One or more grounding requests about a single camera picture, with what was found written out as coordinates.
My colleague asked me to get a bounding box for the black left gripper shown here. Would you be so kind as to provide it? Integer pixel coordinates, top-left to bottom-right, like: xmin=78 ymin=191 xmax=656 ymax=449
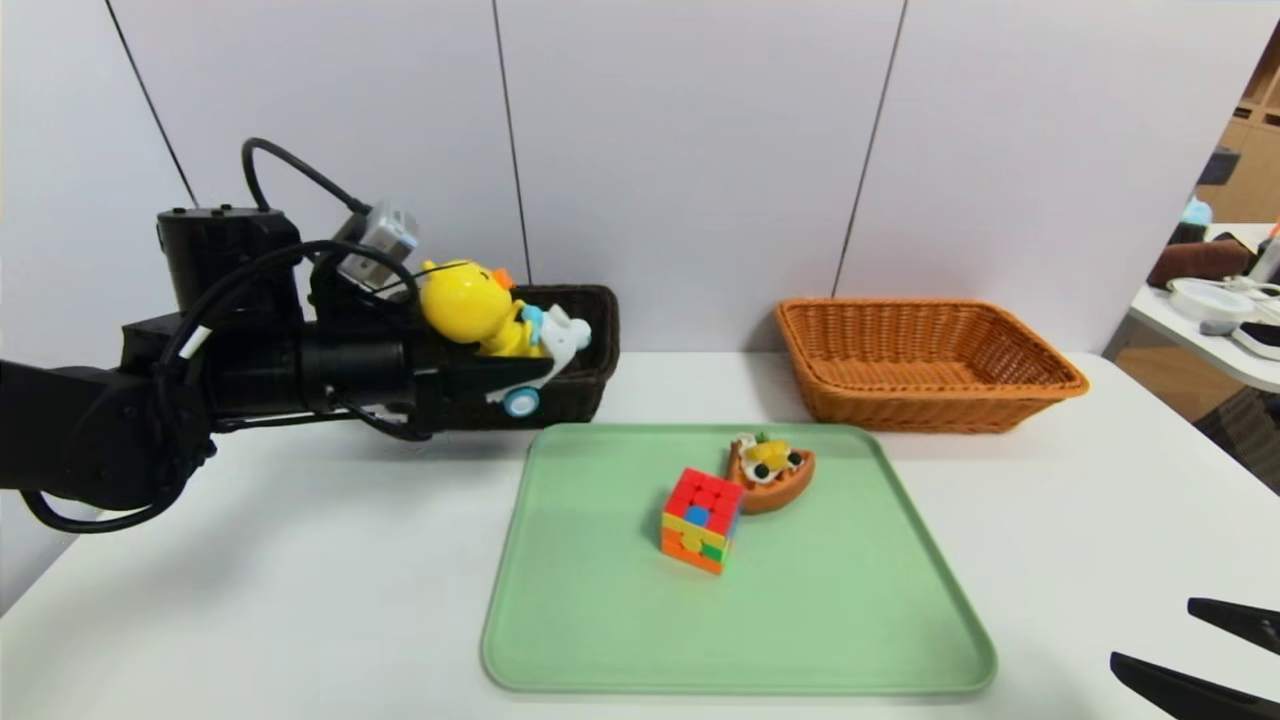
xmin=302 ymin=327 xmax=555 ymax=435

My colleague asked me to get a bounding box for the yellow duck toy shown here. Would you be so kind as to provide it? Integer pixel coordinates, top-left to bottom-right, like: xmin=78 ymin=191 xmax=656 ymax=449
xmin=418 ymin=258 xmax=593 ymax=419

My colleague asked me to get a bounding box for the colourful puzzle cube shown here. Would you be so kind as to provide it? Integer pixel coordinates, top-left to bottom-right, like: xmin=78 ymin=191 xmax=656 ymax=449
xmin=660 ymin=467 xmax=746 ymax=576

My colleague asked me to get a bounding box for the toy waffle slice with fruit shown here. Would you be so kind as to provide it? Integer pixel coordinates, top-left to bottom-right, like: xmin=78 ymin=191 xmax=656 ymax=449
xmin=725 ymin=432 xmax=816 ymax=516

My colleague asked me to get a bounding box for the dark brown wicker basket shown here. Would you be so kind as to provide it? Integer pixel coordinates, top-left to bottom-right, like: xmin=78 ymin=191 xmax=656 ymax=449
xmin=440 ymin=284 xmax=621 ymax=431

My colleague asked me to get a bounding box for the orange wicker basket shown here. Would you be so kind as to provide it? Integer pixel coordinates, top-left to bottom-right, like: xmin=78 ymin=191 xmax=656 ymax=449
xmin=776 ymin=297 xmax=1091 ymax=434

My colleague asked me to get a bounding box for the light green plastic tray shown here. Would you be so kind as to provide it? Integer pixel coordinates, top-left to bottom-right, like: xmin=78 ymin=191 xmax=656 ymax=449
xmin=481 ymin=422 xmax=998 ymax=696

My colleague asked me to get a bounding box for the white side table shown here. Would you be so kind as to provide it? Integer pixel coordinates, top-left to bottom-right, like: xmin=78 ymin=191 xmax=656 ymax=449
xmin=1130 ymin=222 xmax=1280 ymax=393

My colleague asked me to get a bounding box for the white round dish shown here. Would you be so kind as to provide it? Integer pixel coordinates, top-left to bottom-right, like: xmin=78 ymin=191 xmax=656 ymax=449
xmin=1167 ymin=278 xmax=1256 ymax=323

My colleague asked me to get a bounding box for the brown cushion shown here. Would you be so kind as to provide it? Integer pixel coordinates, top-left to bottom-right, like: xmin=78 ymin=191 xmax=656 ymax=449
xmin=1147 ymin=238 xmax=1256 ymax=291

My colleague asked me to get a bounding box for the black and white flat item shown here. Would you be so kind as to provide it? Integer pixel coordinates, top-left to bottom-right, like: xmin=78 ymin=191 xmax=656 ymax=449
xmin=1230 ymin=320 xmax=1280 ymax=361

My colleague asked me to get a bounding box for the wooden shelf unit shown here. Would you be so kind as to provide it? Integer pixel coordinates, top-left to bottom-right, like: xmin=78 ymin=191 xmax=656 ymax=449
xmin=1195 ymin=20 xmax=1280 ymax=226

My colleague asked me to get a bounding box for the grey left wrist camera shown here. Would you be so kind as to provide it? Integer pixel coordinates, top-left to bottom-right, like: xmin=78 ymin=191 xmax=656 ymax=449
xmin=335 ymin=200 xmax=421 ymax=291

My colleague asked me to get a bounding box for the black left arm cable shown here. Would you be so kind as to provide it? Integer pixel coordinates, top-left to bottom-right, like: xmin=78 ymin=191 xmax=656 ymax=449
xmin=240 ymin=137 xmax=371 ymax=216

